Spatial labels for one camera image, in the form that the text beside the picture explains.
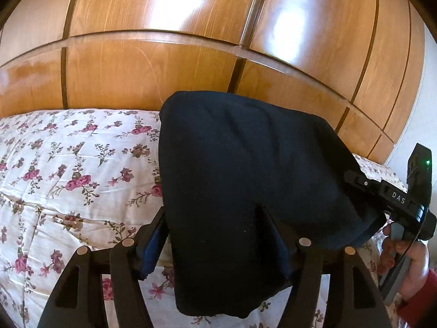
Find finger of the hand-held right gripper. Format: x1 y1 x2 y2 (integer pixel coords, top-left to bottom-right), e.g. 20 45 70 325
343 170 383 199

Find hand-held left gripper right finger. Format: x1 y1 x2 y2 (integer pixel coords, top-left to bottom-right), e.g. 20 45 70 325
264 208 393 328

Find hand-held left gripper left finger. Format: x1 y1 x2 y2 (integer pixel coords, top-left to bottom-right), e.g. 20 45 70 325
37 207 170 328

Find black pants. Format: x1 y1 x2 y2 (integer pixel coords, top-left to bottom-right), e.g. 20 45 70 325
159 90 385 318

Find person's right forearm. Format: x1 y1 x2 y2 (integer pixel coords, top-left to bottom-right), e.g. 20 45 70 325
396 269 437 328

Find person's right hand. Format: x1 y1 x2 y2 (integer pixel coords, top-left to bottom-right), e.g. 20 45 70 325
378 223 430 298

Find floral quilt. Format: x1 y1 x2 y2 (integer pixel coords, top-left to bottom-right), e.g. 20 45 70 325
0 109 410 328

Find wooden panelled headboard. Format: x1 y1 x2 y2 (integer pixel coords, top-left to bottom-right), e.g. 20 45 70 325
0 0 427 167

